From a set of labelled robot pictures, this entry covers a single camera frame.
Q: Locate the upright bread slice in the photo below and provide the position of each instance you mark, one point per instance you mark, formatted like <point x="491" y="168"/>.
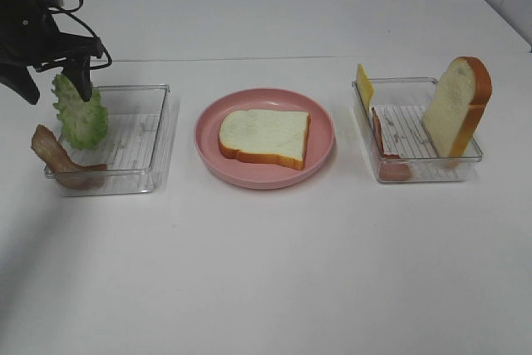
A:
<point x="459" y="102"/>

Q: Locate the green lettuce leaf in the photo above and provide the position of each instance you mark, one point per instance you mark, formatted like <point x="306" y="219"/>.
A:
<point x="84" y="123"/>

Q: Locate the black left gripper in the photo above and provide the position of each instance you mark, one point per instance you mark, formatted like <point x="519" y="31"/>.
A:
<point x="31" y="37"/>

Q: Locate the clear plastic tray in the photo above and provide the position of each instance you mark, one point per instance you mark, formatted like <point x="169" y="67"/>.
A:
<point x="137" y="148"/>
<point x="400" y="103"/>

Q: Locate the pink round plate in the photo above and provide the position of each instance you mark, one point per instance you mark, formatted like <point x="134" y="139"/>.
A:
<point x="320" y="143"/>

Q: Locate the bread slice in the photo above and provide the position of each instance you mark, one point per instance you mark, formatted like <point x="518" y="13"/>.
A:
<point x="264" y="136"/>
<point x="459" y="102"/>

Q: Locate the clear right plastic tray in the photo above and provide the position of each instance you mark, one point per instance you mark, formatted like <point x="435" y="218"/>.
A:
<point x="400" y="103"/>

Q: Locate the clear left plastic tray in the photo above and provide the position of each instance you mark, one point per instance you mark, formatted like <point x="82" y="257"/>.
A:
<point x="137" y="148"/>

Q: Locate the yellow cheese slice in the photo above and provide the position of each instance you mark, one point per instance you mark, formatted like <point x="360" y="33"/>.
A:
<point x="365" y="87"/>

